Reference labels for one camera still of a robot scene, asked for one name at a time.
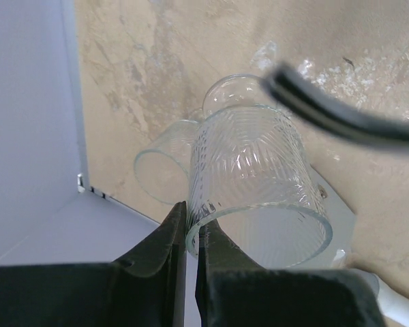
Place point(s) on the chrome wine glass rack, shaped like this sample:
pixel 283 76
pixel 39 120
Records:
pixel 286 86

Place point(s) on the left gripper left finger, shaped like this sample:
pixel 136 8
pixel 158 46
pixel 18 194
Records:
pixel 143 287

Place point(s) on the white charging stand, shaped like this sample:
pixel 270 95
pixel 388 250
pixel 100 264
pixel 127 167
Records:
pixel 342 221

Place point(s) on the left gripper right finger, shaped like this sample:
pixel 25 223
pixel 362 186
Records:
pixel 233 290

